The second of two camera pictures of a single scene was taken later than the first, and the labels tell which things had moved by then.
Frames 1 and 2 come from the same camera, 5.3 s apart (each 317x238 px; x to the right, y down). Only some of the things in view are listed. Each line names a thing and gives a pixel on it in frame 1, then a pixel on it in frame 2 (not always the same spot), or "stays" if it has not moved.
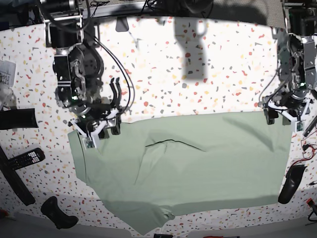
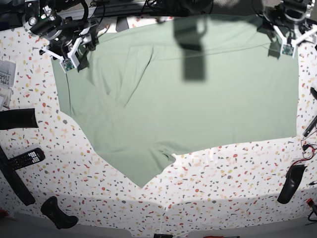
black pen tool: [311, 125] stays
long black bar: [16, 180] stays
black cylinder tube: [16, 118] stays
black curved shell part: [293, 176] stays
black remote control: [32, 156] stays
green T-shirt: [153, 165] -> [149, 88]
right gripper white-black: [97, 122] -> [71, 52]
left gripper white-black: [291, 109] -> [281, 44]
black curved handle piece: [51, 209] stays
